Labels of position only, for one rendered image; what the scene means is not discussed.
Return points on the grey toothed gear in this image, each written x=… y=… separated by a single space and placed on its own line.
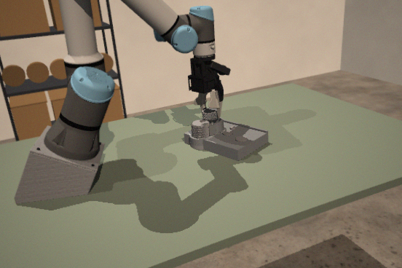
x=209 y=114

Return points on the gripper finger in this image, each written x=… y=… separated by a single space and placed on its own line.
x=201 y=100
x=217 y=97

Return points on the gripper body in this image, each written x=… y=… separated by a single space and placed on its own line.
x=203 y=78

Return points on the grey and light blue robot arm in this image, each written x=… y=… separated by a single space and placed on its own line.
x=75 y=134

